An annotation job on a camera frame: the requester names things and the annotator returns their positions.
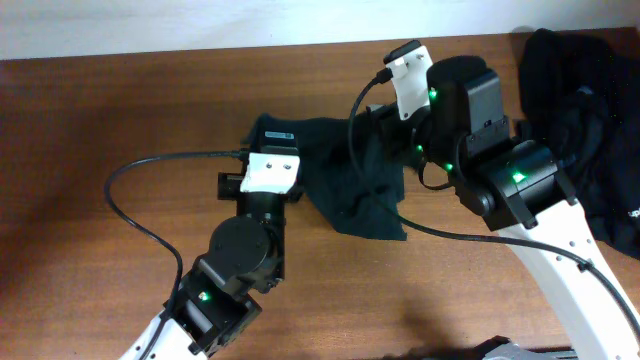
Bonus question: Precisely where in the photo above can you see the black t-shirt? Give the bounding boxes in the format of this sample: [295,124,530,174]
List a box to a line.
[243,113,407,241]

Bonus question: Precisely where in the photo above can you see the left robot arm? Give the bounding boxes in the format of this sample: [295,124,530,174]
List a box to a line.
[122,168,299,359]

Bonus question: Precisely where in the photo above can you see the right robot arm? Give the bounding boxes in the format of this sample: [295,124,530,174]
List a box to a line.
[375,47,639,359]

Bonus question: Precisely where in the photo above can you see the pile of black clothes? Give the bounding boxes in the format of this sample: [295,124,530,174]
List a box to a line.
[517,29,639,258]

